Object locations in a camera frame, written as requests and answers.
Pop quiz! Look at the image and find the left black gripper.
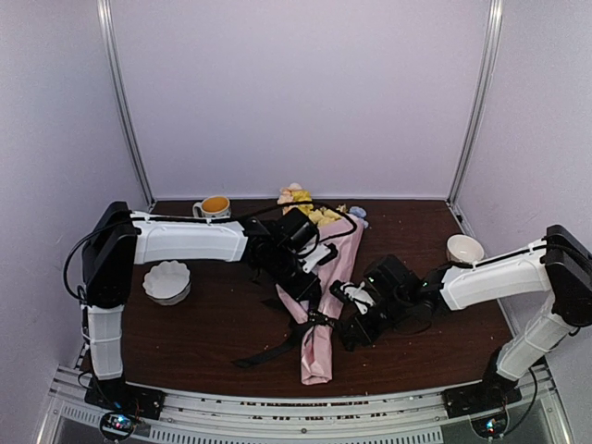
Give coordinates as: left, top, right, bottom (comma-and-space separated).
266, 247, 322, 302

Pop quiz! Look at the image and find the peach fake flower stem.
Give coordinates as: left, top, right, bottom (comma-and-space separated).
277, 183, 303, 204

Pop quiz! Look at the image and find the bright yellow fake flower stem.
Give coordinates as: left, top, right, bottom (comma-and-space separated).
290, 190, 313, 204

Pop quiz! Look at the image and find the black ribbon gold lettering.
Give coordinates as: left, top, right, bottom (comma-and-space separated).
232, 296, 344, 385

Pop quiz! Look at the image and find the purple wrapping paper sheet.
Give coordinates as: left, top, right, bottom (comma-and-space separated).
277, 216, 364, 386

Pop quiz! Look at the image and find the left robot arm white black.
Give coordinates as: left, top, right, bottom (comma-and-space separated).
71, 202, 334, 411

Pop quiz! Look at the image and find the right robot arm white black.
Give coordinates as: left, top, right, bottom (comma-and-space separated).
330, 225, 591, 409

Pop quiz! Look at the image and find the white floral mug yellow inside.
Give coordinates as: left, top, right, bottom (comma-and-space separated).
192, 195, 231, 218

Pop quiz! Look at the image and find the small white floral cup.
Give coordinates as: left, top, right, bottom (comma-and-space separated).
446, 234, 485, 264

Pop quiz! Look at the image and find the white scalloped bowl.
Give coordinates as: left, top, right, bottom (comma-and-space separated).
142, 261, 191, 306

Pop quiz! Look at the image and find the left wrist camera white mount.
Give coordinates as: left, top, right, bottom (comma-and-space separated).
302, 243, 339, 273

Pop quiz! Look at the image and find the aluminium front rail frame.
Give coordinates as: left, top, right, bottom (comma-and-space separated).
36, 360, 574, 444

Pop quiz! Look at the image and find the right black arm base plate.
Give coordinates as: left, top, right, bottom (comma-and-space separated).
442, 382, 523, 418

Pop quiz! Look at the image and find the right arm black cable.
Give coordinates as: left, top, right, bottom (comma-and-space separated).
522, 360, 545, 413

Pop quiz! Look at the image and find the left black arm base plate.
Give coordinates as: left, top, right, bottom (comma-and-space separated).
84, 384, 166, 420

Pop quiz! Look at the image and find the left aluminium corner post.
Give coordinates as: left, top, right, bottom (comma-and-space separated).
96, 0, 156, 208

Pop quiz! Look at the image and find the aluminium corner post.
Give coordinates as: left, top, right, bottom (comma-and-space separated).
447, 0, 504, 207
96, 0, 156, 208

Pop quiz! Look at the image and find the right aluminium corner post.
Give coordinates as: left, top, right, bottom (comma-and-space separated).
447, 0, 504, 207

